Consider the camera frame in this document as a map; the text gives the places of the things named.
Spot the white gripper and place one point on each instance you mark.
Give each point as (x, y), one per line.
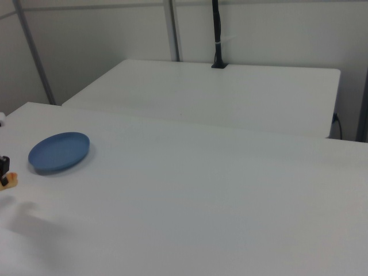
(2, 119)

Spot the orange glazed bread roll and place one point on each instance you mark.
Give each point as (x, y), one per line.
(13, 179)

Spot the blue round plate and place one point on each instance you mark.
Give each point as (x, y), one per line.
(59, 152)

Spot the white side table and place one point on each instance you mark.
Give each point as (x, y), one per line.
(218, 97)

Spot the grey partition frame post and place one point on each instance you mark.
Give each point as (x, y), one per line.
(34, 51)
(362, 106)
(172, 28)

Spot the black camera stand pole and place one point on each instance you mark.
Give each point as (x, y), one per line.
(217, 28)

